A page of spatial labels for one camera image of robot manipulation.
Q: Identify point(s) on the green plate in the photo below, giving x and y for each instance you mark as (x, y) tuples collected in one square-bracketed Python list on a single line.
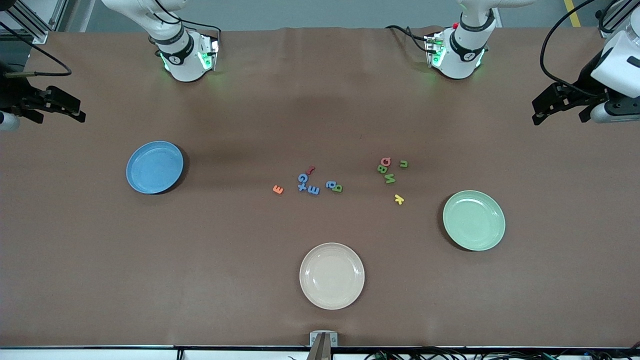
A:
[(473, 221)]

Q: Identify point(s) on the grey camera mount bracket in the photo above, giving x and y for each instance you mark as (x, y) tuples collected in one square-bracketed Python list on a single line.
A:
[(322, 345)]

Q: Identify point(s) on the blue foam letter C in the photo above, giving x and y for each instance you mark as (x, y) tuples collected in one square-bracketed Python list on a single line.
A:
[(299, 178)]

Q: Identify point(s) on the brown table cover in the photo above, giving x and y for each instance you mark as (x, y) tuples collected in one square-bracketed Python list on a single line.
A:
[(100, 275)]

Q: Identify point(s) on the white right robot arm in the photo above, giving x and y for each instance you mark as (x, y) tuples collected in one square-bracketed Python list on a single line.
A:
[(182, 65)]

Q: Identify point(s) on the green foam letter B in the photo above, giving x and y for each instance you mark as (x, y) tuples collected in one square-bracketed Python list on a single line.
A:
[(382, 169)]

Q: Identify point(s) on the white table edge rail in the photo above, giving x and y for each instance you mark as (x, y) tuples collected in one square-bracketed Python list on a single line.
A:
[(100, 355)]

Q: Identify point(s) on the yellow foam letter K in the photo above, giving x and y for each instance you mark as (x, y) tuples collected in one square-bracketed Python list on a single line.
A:
[(398, 199)]

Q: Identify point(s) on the pink foam letter Q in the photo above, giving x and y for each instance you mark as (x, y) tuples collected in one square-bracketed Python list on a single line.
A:
[(381, 161)]

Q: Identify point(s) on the blue foam letter m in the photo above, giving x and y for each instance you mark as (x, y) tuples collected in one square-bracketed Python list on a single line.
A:
[(313, 190)]

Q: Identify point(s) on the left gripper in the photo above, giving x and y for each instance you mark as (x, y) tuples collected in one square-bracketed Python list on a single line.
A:
[(586, 80)]

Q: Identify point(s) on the orange foam letter E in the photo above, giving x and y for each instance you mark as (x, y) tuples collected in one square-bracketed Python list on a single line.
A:
[(278, 189)]

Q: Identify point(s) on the beige plate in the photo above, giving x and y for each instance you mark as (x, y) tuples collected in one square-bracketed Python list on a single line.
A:
[(332, 276)]

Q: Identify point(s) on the blue plate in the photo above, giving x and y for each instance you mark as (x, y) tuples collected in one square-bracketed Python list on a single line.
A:
[(152, 170)]

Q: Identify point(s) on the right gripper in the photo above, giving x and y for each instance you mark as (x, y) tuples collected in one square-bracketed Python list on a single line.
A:
[(15, 93)]

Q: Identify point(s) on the silver base connector box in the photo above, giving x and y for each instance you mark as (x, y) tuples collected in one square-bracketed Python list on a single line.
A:
[(434, 47), (210, 52)]

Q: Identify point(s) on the green foam letter g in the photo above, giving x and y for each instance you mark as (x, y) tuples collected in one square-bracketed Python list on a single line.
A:
[(339, 188)]

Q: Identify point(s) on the aluminium frame profile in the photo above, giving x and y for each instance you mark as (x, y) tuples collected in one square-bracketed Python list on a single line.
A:
[(37, 35), (606, 31)]

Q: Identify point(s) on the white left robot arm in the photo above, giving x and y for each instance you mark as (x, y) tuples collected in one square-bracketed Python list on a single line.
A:
[(462, 60)]

